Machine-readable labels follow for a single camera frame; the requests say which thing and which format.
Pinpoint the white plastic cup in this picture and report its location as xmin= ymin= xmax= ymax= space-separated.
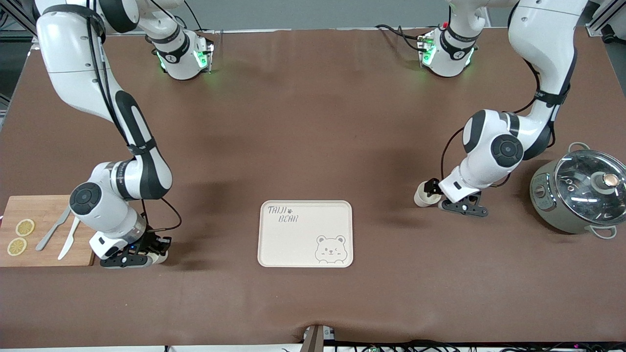
xmin=414 ymin=182 xmax=442 ymax=208
xmin=144 ymin=248 xmax=170 ymax=265

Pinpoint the cream tray with bear print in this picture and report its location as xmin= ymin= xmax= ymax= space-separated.
xmin=258 ymin=200 xmax=354 ymax=268

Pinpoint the white plastic knife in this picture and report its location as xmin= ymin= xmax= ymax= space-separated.
xmin=57 ymin=217 xmax=82 ymax=261

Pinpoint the grey plastic knife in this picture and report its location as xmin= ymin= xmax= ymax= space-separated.
xmin=35 ymin=204 xmax=72 ymax=252

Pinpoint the bamboo cutting board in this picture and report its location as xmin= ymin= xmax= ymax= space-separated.
xmin=0 ymin=195 xmax=108 ymax=267

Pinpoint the grey-green electric cooking pot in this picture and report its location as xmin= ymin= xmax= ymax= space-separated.
xmin=530 ymin=142 xmax=626 ymax=240

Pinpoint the glass pot lid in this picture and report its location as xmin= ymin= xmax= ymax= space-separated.
xmin=554 ymin=150 xmax=626 ymax=219

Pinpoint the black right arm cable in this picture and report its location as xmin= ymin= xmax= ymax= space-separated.
xmin=84 ymin=5 xmax=183 ymax=232

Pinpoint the black left base cable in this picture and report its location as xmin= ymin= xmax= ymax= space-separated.
xmin=375 ymin=23 xmax=427 ymax=52

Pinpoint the black base cable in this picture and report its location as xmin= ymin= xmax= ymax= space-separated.
xmin=375 ymin=23 xmax=427 ymax=52
xmin=182 ymin=0 xmax=208 ymax=34

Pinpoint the black table edge cable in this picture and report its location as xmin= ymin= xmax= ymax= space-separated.
xmin=323 ymin=341 xmax=412 ymax=352

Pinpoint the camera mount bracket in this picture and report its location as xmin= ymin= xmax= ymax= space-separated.
xmin=303 ymin=324 xmax=336 ymax=352

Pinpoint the aluminium frame profile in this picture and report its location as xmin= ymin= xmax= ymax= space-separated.
xmin=586 ymin=0 xmax=626 ymax=39
xmin=0 ymin=0 xmax=45 ymax=47

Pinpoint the black right base cable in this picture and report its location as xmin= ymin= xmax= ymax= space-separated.
xmin=182 ymin=0 xmax=208 ymax=34

